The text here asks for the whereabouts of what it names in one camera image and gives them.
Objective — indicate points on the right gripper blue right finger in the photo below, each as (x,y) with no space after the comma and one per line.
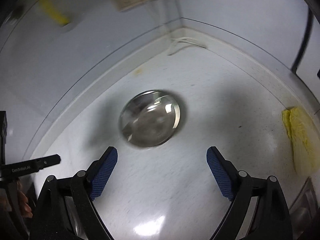
(224,172)

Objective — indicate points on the yellow gas pipe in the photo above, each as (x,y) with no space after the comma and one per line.
(53,13)

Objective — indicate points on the person's left hand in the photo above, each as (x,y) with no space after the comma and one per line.
(25,209)

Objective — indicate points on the stainless steel sink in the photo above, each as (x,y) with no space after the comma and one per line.
(304,209)

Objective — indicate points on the yellow cloth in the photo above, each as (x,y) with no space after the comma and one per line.
(304,138)

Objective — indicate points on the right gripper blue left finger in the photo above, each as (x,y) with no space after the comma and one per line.
(100,171)

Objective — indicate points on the small steel bowl back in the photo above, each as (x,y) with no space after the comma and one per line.
(150,118)

